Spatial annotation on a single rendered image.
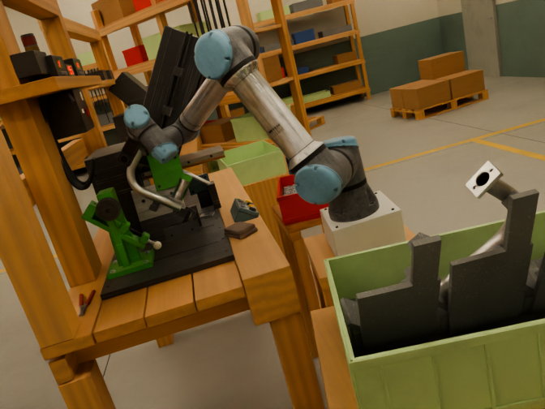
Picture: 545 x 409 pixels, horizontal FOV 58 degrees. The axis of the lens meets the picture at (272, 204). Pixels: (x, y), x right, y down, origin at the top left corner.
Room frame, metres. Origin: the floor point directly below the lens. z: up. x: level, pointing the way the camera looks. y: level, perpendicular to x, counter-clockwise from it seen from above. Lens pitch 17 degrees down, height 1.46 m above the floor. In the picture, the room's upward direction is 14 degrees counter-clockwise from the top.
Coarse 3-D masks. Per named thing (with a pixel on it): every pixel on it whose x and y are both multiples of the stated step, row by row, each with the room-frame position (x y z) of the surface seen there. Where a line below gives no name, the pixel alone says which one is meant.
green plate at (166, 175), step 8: (152, 160) 1.84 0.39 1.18; (176, 160) 1.85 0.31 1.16; (152, 168) 1.84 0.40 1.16; (160, 168) 1.84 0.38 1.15; (168, 168) 1.84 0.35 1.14; (176, 168) 1.84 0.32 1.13; (152, 176) 1.83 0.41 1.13; (160, 176) 1.83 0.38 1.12; (168, 176) 1.83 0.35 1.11; (176, 176) 1.83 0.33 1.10; (160, 184) 1.82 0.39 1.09; (168, 184) 1.82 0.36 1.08; (176, 184) 1.82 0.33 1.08
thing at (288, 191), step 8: (288, 176) 2.14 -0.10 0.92; (280, 184) 2.07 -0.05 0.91; (288, 184) 2.14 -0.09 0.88; (280, 192) 1.98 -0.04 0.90; (288, 192) 2.00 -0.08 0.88; (296, 192) 1.95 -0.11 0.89; (280, 200) 1.84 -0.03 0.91; (288, 200) 1.84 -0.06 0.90; (296, 200) 1.84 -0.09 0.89; (304, 200) 1.84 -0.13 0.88; (280, 208) 1.85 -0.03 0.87; (288, 208) 1.85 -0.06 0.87; (296, 208) 1.84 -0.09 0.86; (304, 208) 1.84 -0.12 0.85; (312, 208) 1.83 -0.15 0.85; (320, 208) 1.83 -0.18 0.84; (288, 216) 1.85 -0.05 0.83; (296, 216) 1.84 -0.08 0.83; (304, 216) 1.84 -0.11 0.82; (312, 216) 1.84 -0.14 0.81; (320, 216) 1.83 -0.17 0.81; (288, 224) 1.85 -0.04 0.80
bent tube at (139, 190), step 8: (136, 160) 1.81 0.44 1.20; (128, 168) 1.80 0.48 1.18; (128, 176) 1.79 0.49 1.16; (136, 184) 1.79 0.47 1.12; (136, 192) 1.79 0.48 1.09; (144, 192) 1.78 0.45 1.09; (152, 192) 1.78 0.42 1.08; (160, 200) 1.77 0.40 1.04; (168, 200) 1.77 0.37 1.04; (176, 208) 1.76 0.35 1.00
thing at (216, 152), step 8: (200, 152) 2.08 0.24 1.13; (208, 152) 2.03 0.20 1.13; (216, 152) 1.99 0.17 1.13; (184, 160) 1.99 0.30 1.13; (192, 160) 1.97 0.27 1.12; (200, 160) 1.97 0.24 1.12; (208, 160) 1.98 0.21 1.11; (144, 168) 2.04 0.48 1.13; (184, 168) 1.97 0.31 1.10; (144, 176) 1.94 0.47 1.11
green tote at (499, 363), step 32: (544, 224) 1.05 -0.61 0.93; (352, 256) 1.08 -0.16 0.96; (384, 256) 1.08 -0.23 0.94; (448, 256) 1.07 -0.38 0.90; (352, 288) 1.08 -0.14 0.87; (544, 320) 0.67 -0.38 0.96; (352, 352) 0.71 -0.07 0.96; (384, 352) 0.69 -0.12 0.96; (416, 352) 0.68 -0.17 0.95; (448, 352) 0.68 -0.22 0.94; (480, 352) 0.67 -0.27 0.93; (512, 352) 0.67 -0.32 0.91; (544, 352) 0.67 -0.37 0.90; (384, 384) 0.68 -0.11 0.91; (416, 384) 0.68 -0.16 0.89; (448, 384) 0.68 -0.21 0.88; (480, 384) 0.67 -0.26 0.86; (512, 384) 0.67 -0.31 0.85; (544, 384) 0.66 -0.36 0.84
